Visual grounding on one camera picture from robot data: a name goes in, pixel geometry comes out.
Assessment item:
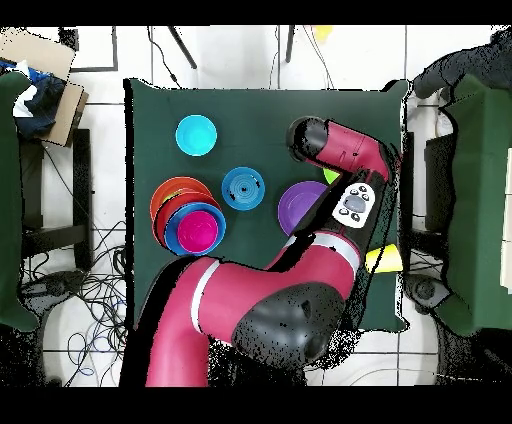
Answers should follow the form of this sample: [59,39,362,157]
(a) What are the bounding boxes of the large blue plastic bowl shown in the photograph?
[164,202,228,259]

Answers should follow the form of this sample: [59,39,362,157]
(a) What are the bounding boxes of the orange plastic bowl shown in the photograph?
[155,190,221,249]
[149,176,213,225]

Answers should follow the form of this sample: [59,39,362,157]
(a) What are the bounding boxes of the cardboard box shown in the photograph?
[0,30,91,148]

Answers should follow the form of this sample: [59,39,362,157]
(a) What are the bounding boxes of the small cyan plastic bowl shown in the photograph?
[175,114,219,157]

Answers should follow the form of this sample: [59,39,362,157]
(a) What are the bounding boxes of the tangled black floor cables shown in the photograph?
[23,219,153,379]

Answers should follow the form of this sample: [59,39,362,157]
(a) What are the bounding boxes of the blue and white cloth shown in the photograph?
[11,62,67,139]

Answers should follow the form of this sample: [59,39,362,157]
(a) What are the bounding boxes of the yellow plastic cup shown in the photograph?
[364,244,404,275]

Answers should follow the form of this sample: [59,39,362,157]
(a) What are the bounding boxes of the pink plastic bowl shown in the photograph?
[176,210,220,253]

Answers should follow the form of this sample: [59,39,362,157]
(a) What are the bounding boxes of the black bench frame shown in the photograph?
[398,131,457,259]
[19,127,96,271]

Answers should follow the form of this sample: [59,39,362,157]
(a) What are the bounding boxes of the dark green tablecloth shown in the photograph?
[123,77,413,335]

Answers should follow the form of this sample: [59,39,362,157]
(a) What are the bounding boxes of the black equipment base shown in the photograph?
[19,270,88,304]
[402,270,451,315]

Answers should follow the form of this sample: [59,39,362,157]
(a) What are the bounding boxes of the black tripod leg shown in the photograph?
[283,25,298,65]
[166,25,199,71]

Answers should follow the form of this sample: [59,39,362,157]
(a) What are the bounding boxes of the green covered side table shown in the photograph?
[0,70,41,333]
[435,73,512,337]

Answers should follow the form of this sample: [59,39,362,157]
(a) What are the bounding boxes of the small yellow object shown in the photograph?
[311,25,334,45]

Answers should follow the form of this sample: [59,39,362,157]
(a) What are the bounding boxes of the small dark blue bowl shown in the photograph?
[221,165,267,212]

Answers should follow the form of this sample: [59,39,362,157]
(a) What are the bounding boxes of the person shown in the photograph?
[411,25,512,101]

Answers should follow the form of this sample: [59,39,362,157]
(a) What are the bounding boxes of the purple plastic bowl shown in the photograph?
[277,180,331,238]

